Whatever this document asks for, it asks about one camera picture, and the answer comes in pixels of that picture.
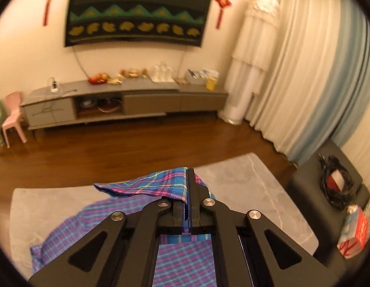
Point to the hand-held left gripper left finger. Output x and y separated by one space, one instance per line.
179 215

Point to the yellow box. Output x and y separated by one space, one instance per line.
211 83

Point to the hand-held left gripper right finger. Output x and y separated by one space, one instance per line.
197 212

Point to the red white tissue packet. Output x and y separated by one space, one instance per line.
354 233

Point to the blue pink plaid shirt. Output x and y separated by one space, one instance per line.
83 221

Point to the air conditioner with lace cover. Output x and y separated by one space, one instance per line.
250 65

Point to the pink plastic chair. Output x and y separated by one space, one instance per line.
13 116

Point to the plate of fruit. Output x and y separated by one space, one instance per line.
98 78

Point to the grey television cabinet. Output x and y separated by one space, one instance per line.
149 104

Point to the gold ornament pot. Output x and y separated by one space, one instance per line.
134 72

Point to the blue curtain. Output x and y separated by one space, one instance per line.
331 80

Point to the cream curtain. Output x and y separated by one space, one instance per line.
295 50

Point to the dark upholstered chair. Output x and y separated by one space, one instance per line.
307 191

